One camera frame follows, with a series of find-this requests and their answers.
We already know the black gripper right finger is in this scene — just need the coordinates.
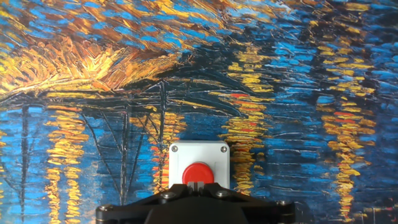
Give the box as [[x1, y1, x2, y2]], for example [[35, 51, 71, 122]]
[[196, 182, 295, 224]]

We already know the white box with red button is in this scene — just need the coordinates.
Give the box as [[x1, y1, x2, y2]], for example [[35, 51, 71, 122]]
[[168, 139, 231, 191]]

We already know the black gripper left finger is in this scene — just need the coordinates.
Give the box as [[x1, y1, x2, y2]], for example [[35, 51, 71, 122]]
[[95, 182, 197, 224]]

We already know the starry night painting cloth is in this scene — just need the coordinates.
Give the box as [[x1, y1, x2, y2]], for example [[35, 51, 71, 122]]
[[0, 0, 398, 224]]

